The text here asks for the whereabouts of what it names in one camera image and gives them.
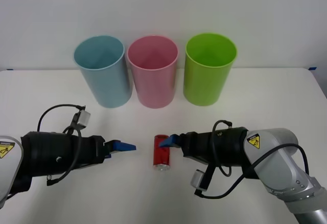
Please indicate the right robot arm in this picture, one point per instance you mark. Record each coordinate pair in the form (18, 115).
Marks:
(276, 152)

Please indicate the green plastic bin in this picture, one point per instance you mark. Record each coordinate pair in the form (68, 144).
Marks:
(204, 86)

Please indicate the red drink can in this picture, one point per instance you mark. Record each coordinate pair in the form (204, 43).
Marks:
(161, 159)

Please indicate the pink plastic bin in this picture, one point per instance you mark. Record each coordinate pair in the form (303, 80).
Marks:
(155, 88)

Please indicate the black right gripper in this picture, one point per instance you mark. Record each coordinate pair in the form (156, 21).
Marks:
(196, 145)

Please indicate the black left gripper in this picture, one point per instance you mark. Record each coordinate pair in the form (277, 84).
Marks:
(92, 150)

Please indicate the pale blue plastic bin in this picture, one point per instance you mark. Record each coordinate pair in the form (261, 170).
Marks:
(107, 86)

